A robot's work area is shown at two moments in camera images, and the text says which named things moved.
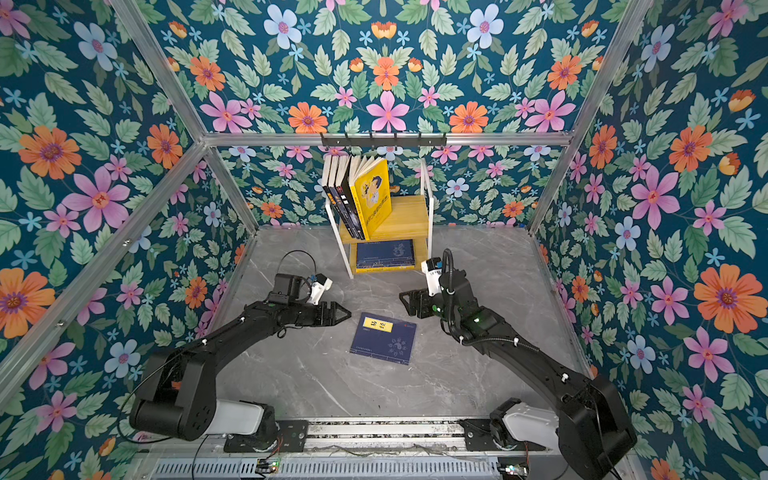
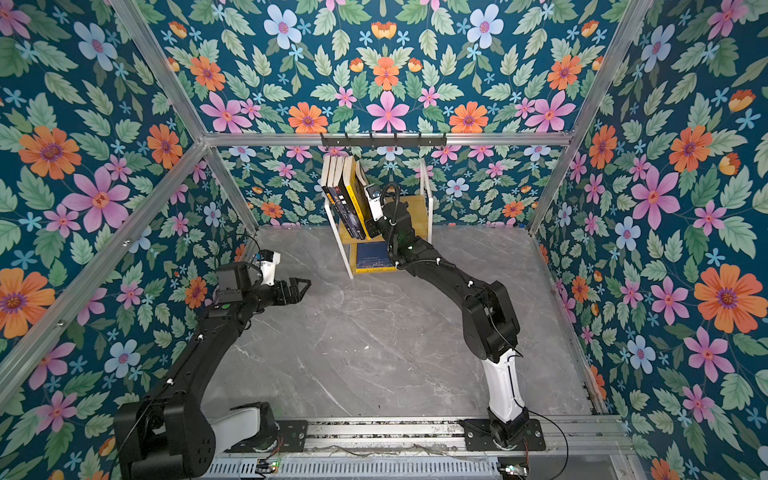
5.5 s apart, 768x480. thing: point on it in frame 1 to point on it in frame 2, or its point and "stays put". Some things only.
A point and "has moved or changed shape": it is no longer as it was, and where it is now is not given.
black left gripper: [330, 318] to [292, 295]
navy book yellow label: [381, 254] stays put
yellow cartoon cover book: [370, 186] has moved or changed shape
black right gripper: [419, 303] to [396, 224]
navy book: [385, 337] to [361, 173]
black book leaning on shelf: [326, 164] stays put
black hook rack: [384, 141] stays put
